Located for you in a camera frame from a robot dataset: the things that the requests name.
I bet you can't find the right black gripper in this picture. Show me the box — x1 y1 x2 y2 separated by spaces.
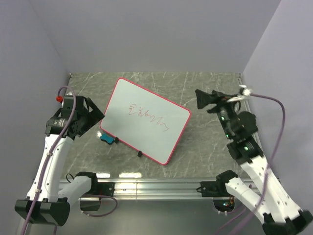
194 89 239 138

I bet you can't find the aluminium mounting rail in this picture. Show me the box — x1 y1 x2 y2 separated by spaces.
57 178 260 201

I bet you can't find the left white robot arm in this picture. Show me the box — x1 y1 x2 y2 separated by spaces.
15 95 104 226

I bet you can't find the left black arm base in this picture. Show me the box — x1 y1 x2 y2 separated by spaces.
80 182 115 212

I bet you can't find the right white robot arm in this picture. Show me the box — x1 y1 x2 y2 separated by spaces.
195 86 313 235

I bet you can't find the pink framed whiteboard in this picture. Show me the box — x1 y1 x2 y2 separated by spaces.
100 78 191 165

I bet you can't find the blue whiteboard eraser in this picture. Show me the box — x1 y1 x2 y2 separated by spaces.
100 133 114 144

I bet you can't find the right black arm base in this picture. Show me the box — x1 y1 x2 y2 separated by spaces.
196 181 235 213

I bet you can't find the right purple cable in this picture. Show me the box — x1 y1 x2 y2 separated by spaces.
215 93 286 235

